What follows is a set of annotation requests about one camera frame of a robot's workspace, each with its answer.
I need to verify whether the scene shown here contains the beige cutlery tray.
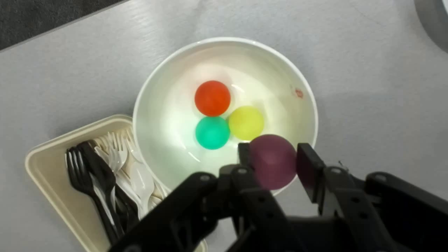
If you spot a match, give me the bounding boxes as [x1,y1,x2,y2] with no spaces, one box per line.
[25,115,132,252]

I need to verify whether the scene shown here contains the white foam plate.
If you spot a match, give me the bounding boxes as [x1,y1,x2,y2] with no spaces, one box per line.
[414,0,448,53]

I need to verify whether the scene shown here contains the orange ball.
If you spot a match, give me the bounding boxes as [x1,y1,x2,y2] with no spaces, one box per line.
[195,80,231,116]

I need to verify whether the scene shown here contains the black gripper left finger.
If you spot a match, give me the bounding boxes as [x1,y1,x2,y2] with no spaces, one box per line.
[109,143,300,252]

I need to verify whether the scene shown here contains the yellow ball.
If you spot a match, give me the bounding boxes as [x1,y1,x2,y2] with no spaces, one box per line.
[228,106,265,140]

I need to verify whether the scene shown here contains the black plastic fork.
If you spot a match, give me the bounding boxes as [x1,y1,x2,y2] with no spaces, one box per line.
[64,141,137,243]

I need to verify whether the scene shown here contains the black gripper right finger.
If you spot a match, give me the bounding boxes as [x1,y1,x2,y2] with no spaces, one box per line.
[295,143,448,252]

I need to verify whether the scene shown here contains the green ball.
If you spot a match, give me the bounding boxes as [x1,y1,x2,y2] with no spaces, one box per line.
[195,116,230,150]

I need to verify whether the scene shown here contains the white plastic fork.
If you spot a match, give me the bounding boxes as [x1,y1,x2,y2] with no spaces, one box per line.
[94,129,165,218]

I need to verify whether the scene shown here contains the white bowl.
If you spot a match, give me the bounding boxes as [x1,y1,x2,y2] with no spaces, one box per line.
[133,38,318,190]

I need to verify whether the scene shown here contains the purple ball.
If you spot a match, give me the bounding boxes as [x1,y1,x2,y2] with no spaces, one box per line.
[249,134,295,190]

